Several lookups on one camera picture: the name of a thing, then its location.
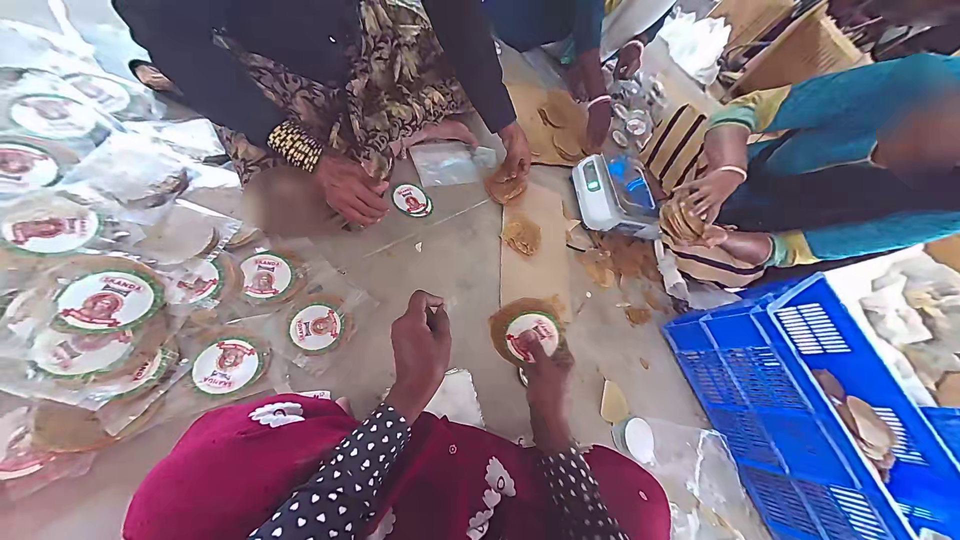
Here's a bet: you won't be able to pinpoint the person's right hand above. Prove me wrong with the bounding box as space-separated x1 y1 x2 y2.
521 330 576 456

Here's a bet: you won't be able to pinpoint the person's left hand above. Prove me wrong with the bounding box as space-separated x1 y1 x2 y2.
384 290 452 427

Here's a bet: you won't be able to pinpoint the round label with green rim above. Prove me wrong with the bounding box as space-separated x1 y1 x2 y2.
504 311 561 364
390 183 435 219

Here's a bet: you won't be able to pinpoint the stack of brown discs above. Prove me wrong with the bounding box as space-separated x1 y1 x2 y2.
489 297 567 369

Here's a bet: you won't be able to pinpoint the person's left forearm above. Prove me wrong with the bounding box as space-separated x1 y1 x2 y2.
247 402 413 540

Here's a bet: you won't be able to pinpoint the person's right forearm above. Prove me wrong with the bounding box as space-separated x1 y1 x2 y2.
534 444 631 540

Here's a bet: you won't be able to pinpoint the pale brown flat piece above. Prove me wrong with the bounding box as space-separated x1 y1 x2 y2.
600 378 630 426

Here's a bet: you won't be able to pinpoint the long cardboard strip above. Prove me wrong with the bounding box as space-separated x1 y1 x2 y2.
499 183 573 324

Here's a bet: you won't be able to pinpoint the white paper packet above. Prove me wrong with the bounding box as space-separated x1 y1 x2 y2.
423 368 486 430

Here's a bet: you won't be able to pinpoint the white round lid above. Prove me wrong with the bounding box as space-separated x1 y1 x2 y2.
624 417 656 465

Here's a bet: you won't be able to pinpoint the heap of broken brown pieces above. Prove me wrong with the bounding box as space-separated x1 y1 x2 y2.
564 219 675 327

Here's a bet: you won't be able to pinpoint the brown disc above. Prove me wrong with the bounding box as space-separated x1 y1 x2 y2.
502 215 543 257

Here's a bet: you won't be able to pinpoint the clear plastic packets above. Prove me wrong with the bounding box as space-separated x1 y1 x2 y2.
408 141 498 189

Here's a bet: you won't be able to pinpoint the person's legs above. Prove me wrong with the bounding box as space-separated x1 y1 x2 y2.
121 393 672 540

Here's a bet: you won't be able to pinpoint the white weighing scale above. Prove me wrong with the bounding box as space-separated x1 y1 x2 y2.
571 153 661 238

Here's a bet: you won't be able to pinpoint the clear plastic bag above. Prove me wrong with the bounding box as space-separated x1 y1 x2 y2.
615 417 770 540

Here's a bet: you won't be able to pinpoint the blue plastic crate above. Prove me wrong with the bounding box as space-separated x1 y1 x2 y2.
662 271 960 540

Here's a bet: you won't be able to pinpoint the wide cardboard sheet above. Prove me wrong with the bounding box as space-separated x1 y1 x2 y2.
504 61 594 168

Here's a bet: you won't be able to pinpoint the striped sack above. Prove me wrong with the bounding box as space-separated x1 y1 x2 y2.
639 103 766 290

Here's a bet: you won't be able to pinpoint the pile of packed labelled discs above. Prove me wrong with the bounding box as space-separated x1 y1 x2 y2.
0 66 354 496

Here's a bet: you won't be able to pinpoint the pile of brown discs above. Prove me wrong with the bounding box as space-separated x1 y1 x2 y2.
812 369 899 483

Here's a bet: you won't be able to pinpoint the white plastic bag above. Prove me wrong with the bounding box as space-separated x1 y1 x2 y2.
658 7 732 87

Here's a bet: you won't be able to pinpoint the cardboard box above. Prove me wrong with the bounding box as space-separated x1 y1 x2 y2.
723 6 873 102

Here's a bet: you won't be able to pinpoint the gold beaded bracelet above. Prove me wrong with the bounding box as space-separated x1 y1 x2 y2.
267 120 324 174

